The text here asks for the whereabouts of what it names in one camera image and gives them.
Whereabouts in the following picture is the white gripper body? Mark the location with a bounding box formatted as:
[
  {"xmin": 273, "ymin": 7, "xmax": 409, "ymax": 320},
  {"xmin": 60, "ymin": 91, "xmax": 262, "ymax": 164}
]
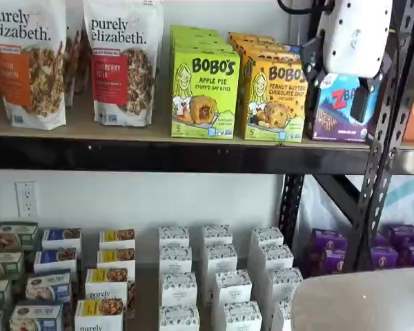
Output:
[{"xmin": 322, "ymin": 0, "xmax": 394, "ymax": 79}]

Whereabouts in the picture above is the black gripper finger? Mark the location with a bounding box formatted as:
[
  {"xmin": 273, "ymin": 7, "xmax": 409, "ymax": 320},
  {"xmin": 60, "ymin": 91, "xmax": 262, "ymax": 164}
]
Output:
[
  {"xmin": 351, "ymin": 74, "xmax": 382, "ymax": 123},
  {"xmin": 302, "ymin": 36, "xmax": 332, "ymax": 90}
]

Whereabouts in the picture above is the green Bobo's apple pie box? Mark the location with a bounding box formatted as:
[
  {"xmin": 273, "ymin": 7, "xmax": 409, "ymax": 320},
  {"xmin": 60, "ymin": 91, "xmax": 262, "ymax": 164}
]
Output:
[
  {"xmin": 170, "ymin": 24, "xmax": 220, "ymax": 38},
  {"xmin": 172, "ymin": 40, "xmax": 236, "ymax": 53},
  {"xmin": 171, "ymin": 33, "xmax": 228, "ymax": 45},
  {"xmin": 170, "ymin": 46, "xmax": 242, "ymax": 140}
]

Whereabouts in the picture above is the blue purple ZBar box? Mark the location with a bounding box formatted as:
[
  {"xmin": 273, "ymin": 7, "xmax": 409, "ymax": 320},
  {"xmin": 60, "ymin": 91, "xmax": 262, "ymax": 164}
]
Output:
[{"xmin": 305, "ymin": 74, "xmax": 376, "ymax": 143}]

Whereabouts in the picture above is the yellow Bobo's peanut butter box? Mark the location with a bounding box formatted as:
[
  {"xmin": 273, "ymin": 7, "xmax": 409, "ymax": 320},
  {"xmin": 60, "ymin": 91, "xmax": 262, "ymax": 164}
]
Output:
[
  {"xmin": 244, "ymin": 57, "xmax": 309, "ymax": 143},
  {"xmin": 229, "ymin": 32, "xmax": 276, "ymax": 44},
  {"xmin": 234, "ymin": 39, "xmax": 290, "ymax": 52},
  {"xmin": 239, "ymin": 47, "xmax": 303, "ymax": 66}
]

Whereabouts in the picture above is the black metal shelf rack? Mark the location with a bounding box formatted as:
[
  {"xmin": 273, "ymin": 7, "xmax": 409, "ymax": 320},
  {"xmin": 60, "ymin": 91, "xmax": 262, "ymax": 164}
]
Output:
[
  {"xmin": 0, "ymin": 0, "xmax": 414, "ymax": 272},
  {"xmin": 375, "ymin": 0, "xmax": 414, "ymax": 263}
]

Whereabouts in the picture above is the white organic pasta box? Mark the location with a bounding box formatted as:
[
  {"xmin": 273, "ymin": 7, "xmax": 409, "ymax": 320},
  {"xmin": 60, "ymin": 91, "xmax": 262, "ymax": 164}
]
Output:
[
  {"xmin": 271, "ymin": 298, "xmax": 295, "ymax": 331},
  {"xmin": 250, "ymin": 227, "xmax": 285, "ymax": 250},
  {"xmin": 253, "ymin": 244, "xmax": 295, "ymax": 274},
  {"xmin": 222, "ymin": 301, "xmax": 264, "ymax": 331},
  {"xmin": 158, "ymin": 305, "xmax": 200, "ymax": 331},
  {"xmin": 158, "ymin": 225, "xmax": 190, "ymax": 249},
  {"xmin": 212, "ymin": 270, "xmax": 253, "ymax": 311},
  {"xmin": 202, "ymin": 224, "xmax": 234, "ymax": 248},
  {"xmin": 159, "ymin": 245, "xmax": 193, "ymax": 277},
  {"xmin": 161, "ymin": 272, "xmax": 198, "ymax": 310},
  {"xmin": 266, "ymin": 267, "xmax": 304, "ymax": 305},
  {"xmin": 206, "ymin": 243, "xmax": 239, "ymax": 279}
]

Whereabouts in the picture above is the white yellow granola box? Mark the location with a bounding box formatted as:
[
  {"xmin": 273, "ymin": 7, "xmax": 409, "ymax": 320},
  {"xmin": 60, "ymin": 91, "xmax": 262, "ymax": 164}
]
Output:
[
  {"xmin": 96, "ymin": 247, "xmax": 136, "ymax": 272},
  {"xmin": 85, "ymin": 268, "xmax": 129, "ymax": 303},
  {"xmin": 75, "ymin": 298, "xmax": 126, "ymax": 331},
  {"xmin": 99, "ymin": 228, "xmax": 136, "ymax": 251}
]

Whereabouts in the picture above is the blue oatmeal box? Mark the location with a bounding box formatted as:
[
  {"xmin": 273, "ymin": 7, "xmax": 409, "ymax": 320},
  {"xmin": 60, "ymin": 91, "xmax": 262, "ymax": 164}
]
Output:
[
  {"xmin": 41, "ymin": 227, "xmax": 83, "ymax": 251},
  {"xmin": 33, "ymin": 247, "xmax": 79, "ymax": 274},
  {"xmin": 9, "ymin": 303, "xmax": 64, "ymax": 331},
  {"xmin": 26, "ymin": 272, "xmax": 72, "ymax": 305}
]

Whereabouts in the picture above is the translucent plastic sheet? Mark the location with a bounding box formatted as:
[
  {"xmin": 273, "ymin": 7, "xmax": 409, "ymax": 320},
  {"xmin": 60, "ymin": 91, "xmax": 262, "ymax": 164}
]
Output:
[{"xmin": 302, "ymin": 174, "xmax": 414, "ymax": 244}]

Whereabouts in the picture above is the granola bag red label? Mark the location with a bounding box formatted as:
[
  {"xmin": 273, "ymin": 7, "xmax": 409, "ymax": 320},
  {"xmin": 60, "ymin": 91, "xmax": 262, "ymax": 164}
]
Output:
[{"xmin": 83, "ymin": 0, "xmax": 165, "ymax": 128}]

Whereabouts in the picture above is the beige rounded bin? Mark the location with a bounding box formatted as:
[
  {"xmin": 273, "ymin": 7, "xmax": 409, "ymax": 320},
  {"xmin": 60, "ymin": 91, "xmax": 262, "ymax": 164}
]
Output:
[{"xmin": 290, "ymin": 271, "xmax": 414, "ymax": 331}]

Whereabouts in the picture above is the granola bag orange label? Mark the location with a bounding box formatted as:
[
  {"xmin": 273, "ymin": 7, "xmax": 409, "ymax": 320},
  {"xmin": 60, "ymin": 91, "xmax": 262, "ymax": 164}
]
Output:
[{"xmin": 0, "ymin": 0, "xmax": 68, "ymax": 131}]

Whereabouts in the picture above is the black cable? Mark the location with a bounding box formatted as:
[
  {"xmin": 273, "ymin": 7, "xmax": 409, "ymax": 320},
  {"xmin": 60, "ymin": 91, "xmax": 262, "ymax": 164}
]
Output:
[{"xmin": 277, "ymin": 0, "xmax": 333, "ymax": 17}]

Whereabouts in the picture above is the white wall power outlet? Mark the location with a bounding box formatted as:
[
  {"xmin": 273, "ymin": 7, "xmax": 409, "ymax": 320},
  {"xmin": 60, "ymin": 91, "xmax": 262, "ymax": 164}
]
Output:
[{"xmin": 15, "ymin": 181, "xmax": 39, "ymax": 217}]

